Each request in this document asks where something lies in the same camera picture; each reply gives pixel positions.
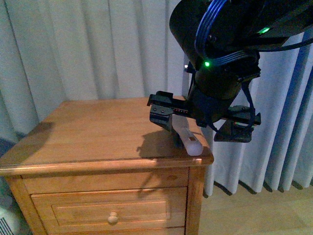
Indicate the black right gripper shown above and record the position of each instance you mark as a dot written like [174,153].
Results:
[206,111]

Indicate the beige hand brush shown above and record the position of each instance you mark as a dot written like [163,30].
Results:
[190,142]

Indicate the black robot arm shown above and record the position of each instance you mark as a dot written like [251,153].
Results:
[223,40]

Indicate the upper wooden drawer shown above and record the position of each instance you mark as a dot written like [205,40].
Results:
[89,211]

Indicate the wooden drawer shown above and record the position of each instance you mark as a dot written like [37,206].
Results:
[89,211]
[156,231]

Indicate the wooden nightstand cabinet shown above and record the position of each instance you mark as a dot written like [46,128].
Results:
[103,145]

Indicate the lower wooden drawer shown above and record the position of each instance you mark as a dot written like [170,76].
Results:
[156,231]

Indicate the round wooden drawer knob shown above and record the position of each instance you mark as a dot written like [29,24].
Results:
[113,218]

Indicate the light grey curtain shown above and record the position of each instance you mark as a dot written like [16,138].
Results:
[57,50]

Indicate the white object at floor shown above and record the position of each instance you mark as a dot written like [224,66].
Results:
[10,223]

